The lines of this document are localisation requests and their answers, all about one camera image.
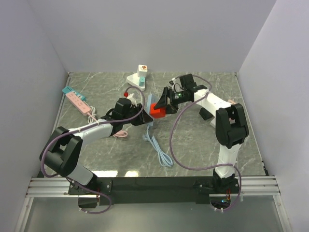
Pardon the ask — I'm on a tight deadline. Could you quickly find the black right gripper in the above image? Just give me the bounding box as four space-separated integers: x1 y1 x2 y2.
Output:
154 87 188 116

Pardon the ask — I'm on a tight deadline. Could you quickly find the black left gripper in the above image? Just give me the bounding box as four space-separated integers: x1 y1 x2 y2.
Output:
122 103 152 126

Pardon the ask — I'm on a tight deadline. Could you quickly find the red cube socket adapter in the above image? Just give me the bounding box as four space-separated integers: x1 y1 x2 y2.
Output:
149 103 166 118

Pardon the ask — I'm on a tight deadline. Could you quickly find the light blue power strip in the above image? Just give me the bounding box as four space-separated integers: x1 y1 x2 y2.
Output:
145 93 155 119

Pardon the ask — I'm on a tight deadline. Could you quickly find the pink power cable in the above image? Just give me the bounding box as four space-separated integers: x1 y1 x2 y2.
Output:
89 112 128 140

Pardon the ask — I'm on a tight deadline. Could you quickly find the black cube adapter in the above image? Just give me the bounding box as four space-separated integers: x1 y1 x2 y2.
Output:
199 108 214 121

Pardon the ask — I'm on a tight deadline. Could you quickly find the light blue cable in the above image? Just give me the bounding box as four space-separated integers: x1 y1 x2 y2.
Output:
142 124 174 168

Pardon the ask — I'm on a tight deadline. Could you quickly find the white power cable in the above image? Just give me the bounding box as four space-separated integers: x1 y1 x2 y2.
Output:
86 105 98 123

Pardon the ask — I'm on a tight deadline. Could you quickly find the pink power strip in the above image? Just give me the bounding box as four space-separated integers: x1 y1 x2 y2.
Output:
65 92 91 116

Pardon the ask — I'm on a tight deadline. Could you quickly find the teal power strip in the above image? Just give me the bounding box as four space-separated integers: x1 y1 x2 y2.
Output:
62 86 86 101

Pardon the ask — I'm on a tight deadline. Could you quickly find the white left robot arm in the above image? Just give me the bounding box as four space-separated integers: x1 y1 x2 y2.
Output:
40 98 153 194

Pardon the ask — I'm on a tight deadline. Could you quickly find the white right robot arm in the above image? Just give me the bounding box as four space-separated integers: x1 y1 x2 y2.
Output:
149 73 249 193

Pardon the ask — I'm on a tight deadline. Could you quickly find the teal plug adapter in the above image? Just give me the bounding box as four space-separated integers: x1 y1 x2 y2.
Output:
138 77 145 88

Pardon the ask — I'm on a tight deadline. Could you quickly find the white triangular power strip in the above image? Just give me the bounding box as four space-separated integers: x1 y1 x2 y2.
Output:
126 73 145 91

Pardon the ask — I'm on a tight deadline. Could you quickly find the white cube adapter with picture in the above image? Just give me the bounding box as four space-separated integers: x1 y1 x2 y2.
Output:
137 64 148 78

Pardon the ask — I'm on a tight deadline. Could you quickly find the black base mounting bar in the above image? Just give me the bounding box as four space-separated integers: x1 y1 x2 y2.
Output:
67 176 242 206

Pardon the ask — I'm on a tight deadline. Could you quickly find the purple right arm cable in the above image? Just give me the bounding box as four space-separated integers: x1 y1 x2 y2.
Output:
169 74 243 212

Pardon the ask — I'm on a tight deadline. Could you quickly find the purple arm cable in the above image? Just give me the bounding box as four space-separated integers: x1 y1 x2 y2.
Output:
40 86 145 215
169 74 243 212

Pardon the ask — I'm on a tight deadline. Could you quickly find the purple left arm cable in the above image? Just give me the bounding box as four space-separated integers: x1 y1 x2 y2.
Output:
40 86 145 215

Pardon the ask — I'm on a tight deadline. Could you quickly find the aluminium frame rail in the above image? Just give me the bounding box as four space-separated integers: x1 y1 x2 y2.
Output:
14 72 73 232

